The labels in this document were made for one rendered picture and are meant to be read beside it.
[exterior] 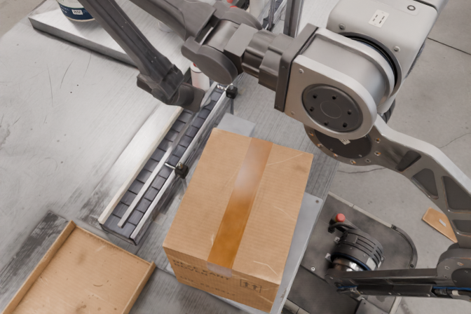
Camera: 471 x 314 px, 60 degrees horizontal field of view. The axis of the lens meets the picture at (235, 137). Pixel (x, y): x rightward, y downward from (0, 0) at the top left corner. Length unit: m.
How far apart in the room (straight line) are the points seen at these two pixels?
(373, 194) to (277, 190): 1.38
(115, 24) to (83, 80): 0.65
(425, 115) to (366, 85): 2.05
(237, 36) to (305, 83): 0.13
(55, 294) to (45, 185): 0.32
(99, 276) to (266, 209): 0.51
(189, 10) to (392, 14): 0.30
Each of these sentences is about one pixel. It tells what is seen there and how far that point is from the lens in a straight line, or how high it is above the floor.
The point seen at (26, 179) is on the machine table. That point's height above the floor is 0.83.
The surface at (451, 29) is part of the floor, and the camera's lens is 3.22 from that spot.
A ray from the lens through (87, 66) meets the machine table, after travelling 1.58.
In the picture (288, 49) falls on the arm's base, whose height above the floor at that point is 1.51.
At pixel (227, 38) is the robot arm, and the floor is 1.46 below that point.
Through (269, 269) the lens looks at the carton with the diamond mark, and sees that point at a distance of 0.82.
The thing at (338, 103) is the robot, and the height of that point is 1.47.
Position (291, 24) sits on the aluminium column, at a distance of 1.45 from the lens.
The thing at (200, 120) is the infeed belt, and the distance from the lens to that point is 1.28.
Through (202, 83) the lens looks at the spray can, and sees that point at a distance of 1.22.
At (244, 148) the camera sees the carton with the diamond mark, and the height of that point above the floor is 1.12.
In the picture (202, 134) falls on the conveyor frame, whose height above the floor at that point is 0.87.
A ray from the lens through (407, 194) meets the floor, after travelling 2.29.
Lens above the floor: 1.91
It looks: 56 degrees down
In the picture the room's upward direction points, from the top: straight up
